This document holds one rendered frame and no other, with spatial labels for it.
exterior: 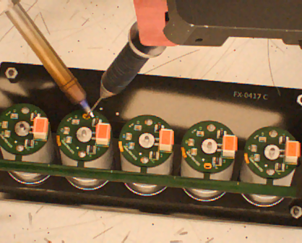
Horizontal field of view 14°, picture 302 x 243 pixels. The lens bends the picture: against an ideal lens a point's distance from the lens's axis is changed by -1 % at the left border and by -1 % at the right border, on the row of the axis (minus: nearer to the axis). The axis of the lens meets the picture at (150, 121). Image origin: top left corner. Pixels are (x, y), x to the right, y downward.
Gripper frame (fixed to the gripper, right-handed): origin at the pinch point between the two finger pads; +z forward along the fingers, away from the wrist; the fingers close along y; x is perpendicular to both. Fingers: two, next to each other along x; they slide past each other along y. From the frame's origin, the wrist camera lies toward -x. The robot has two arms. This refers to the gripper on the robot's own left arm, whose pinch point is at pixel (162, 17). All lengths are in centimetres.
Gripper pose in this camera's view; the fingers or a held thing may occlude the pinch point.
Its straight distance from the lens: 47.3
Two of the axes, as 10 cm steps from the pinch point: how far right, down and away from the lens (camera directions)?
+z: -3.1, 3.9, 8.7
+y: 1.1, 9.2, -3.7
